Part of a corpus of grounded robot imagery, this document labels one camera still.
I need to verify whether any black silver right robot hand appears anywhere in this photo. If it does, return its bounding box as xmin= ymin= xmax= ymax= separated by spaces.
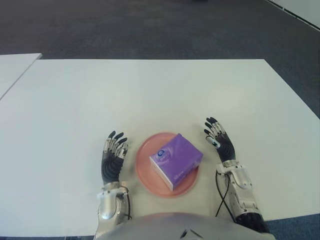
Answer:
xmin=203 ymin=116 xmax=237 ymax=165

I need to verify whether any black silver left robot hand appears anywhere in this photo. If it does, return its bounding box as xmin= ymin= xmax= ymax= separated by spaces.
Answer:
xmin=99 ymin=129 xmax=130 ymax=186

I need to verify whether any purple tissue paper pack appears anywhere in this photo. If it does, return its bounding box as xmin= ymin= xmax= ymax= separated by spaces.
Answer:
xmin=149 ymin=133 xmax=205 ymax=190

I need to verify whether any round pink plate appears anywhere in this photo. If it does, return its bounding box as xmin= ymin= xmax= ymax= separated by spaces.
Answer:
xmin=135 ymin=132 xmax=202 ymax=198

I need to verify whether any grey robot torso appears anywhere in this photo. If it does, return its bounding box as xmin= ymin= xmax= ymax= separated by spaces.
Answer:
xmin=94 ymin=211 xmax=276 ymax=240

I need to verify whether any white side table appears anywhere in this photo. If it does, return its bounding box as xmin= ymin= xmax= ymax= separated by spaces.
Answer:
xmin=0 ymin=52 xmax=43 ymax=100

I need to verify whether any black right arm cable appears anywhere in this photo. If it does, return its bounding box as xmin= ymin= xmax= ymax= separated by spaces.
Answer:
xmin=215 ymin=172 xmax=236 ymax=221

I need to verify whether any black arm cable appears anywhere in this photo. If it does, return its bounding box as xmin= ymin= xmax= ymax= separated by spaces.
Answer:
xmin=122 ymin=187 xmax=133 ymax=221
xmin=215 ymin=172 xmax=236 ymax=221

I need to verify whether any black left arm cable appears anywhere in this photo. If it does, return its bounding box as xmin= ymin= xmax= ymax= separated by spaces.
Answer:
xmin=122 ymin=187 xmax=133 ymax=221

